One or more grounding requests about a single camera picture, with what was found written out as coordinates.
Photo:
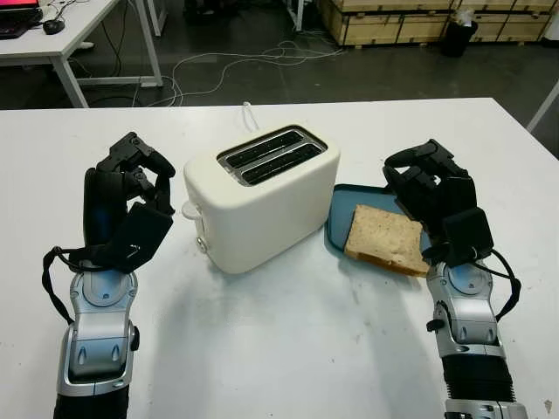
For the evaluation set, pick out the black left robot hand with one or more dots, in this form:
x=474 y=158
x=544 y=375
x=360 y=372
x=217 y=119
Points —
x=102 y=205

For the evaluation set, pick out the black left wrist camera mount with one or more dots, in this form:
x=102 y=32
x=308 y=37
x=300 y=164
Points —
x=140 y=235

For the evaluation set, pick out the teal plastic tray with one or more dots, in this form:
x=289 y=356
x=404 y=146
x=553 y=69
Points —
x=340 y=209

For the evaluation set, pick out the white toaster lever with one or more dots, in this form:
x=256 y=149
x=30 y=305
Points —
x=190 y=211

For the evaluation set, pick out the black trash bin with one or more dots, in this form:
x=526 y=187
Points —
x=458 y=39

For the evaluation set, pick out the black computer mouse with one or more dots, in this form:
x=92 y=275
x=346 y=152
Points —
x=53 y=26

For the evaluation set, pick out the white slanted table leg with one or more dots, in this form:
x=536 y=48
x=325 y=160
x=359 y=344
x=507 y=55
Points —
x=543 y=107

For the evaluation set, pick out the white desk leg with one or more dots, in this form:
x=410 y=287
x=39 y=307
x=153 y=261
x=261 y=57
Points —
x=158 y=17
x=297 y=15

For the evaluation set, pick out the white office desk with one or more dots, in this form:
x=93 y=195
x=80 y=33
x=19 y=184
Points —
x=65 y=39

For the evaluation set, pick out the cream two-slot toaster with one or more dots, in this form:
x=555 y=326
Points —
x=271 y=209

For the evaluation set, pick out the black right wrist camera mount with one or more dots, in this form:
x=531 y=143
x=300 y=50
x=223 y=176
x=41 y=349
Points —
x=469 y=233

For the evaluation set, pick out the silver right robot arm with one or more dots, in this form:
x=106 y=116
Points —
x=471 y=314

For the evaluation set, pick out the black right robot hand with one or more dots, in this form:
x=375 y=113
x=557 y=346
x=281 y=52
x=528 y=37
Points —
x=454 y=192

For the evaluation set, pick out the black laptop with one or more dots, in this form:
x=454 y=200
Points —
x=17 y=17

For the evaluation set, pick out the slice of brown bread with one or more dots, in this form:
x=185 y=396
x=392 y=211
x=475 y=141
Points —
x=380 y=235

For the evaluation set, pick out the wooden pallets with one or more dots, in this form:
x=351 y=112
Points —
x=384 y=26
x=511 y=24

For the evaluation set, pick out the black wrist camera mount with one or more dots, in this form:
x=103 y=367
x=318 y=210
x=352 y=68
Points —
x=140 y=235
x=469 y=233

